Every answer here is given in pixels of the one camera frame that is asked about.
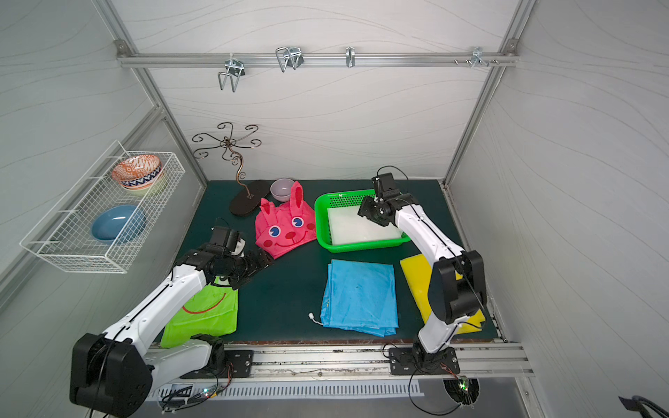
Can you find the blue folded raincoat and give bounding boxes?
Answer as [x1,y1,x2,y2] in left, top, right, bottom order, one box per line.
[316,260,399,338]

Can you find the green plastic basket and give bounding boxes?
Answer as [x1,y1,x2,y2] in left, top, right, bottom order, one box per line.
[315,189,410,254]

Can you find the yellow folded raincoat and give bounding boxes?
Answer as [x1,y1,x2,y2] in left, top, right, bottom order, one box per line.
[399,254,487,335]

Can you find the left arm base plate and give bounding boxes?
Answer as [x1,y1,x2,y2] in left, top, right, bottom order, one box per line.
[181,346,254,379]

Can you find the round black floor port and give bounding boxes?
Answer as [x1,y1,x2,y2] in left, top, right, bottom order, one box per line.
[444,376,480,406]

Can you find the pink bunny raincoat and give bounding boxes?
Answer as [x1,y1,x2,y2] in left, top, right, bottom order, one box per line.
[255,182,316,260]

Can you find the right base cable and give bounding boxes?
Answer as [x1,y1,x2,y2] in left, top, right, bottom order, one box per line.
[407,370,466,418]

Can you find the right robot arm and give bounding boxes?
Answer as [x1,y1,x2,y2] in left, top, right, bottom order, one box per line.
[358,173,487,355]

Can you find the small purple bowl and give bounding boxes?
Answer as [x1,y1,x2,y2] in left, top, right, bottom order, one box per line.
[270,178,294,202]

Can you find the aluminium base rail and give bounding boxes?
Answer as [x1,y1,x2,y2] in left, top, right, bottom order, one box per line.
[140,342,535,386]

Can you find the aluminium top rail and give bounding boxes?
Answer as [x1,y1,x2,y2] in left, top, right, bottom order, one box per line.
[118,51,520,70]

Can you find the blue bowl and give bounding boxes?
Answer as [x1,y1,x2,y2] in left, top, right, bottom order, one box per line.
[91,205,146,245]

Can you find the metal hook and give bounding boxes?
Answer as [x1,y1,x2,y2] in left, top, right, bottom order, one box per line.
[218,56,246,92]
[345,46,355,68]
[453,47,499,68]
[275,46,304,72]

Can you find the lime green frog raincoat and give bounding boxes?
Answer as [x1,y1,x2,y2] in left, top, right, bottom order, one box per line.
[160,286,239,348]

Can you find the left base cables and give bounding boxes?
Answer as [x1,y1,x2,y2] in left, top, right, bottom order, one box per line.
[159,359,234,414]

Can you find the white wire wall basket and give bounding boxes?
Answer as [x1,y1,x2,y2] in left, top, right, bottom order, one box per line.
[20,142,186,273]

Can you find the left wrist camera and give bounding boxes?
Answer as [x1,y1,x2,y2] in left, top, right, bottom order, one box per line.
[232,238,246,256]

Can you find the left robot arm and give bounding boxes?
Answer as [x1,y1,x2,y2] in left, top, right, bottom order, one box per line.
[69,226,274,417]

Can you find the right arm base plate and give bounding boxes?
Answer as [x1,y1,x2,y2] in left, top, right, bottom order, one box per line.
[384,346,461,376]

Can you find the brown metal jewelry stand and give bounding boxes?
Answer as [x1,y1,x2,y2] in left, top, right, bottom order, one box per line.
[191,121,270,217]

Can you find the white raincoat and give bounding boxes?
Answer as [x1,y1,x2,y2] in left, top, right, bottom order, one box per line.
[328,207,402,246]

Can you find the orange patterned bowl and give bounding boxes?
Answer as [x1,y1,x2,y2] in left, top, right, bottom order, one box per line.
[111,154,163,191]

